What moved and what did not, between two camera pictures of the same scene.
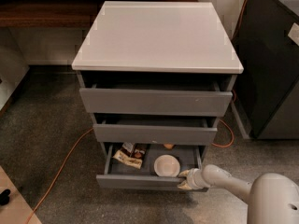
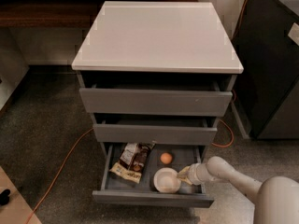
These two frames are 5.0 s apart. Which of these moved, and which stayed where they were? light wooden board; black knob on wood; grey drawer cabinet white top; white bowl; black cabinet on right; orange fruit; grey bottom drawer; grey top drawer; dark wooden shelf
Moved: grey bottom drawer; orange fruit; white bowl
Stayed: dark wooden shelf; light wooden board; black knob on wood; grey drawer cabinet white top; grey top drawer; black cabinet on right
